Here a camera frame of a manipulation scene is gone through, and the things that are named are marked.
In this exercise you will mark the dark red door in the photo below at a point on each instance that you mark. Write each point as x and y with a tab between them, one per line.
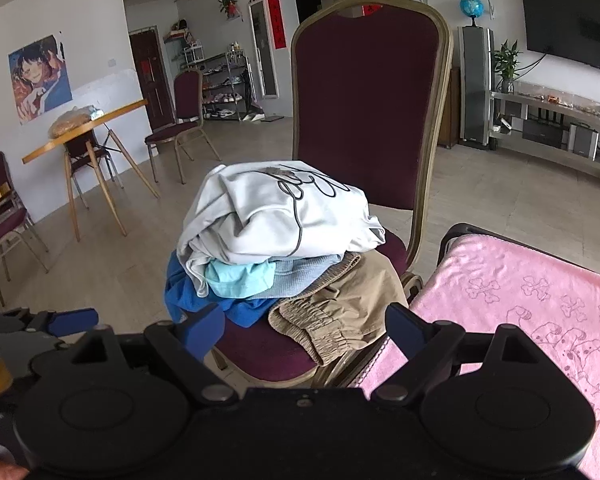
150	80

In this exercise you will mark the wooden table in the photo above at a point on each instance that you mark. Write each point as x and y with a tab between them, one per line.
80	132

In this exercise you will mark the wall poster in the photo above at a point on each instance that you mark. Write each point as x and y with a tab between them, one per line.
35	80

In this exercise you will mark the brown wooden cabinet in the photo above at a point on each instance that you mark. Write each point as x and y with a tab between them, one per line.
449	110

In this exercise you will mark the potted bamboo plant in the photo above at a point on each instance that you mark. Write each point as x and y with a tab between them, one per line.
507	65

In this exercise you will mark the blue garment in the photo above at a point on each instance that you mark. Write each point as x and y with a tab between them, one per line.
180	290

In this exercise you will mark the hanging plant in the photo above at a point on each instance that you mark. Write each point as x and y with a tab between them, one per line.
227	5

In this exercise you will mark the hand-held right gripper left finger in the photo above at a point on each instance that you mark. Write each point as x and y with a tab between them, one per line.
200	327

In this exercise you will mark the blue globe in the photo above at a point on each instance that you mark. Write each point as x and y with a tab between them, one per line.
471	7

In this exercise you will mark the black media box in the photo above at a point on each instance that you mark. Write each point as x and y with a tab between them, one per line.
542	132

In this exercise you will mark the khaki shorts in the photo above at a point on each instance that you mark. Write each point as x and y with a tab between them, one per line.
345	300

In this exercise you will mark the white storage rack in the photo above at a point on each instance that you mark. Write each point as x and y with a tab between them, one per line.
185	55

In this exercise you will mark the grey tv stand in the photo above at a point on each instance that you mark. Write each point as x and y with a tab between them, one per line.
545	104

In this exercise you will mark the grey-blue waffle garment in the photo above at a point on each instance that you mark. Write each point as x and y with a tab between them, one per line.
300	277

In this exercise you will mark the small grey speaker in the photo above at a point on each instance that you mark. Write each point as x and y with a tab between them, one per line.
582	141

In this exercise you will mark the wall mirror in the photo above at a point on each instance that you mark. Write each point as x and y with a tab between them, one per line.
262	50

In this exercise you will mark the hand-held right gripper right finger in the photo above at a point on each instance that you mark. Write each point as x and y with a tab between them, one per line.
405	324

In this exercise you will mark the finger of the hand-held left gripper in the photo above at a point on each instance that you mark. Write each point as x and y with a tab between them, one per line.
72	322

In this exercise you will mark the black folding table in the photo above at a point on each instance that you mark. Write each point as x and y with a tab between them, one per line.
460	230

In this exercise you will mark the grey tower speaker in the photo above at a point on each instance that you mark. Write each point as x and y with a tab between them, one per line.
475	90

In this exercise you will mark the aqua garment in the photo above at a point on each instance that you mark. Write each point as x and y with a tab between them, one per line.
235	277

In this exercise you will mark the pink printed blanket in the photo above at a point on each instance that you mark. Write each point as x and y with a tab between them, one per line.
505	285

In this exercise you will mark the black chair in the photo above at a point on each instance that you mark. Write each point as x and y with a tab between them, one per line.
82	152

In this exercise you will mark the black television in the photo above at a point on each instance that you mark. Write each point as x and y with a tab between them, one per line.
570	15

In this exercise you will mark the shoe rack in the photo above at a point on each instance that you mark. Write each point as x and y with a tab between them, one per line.
222	90

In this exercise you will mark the white printed t-shirt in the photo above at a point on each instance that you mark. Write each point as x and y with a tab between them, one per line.
260	220

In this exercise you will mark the plastic bag of food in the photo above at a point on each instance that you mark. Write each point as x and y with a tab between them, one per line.
72	120

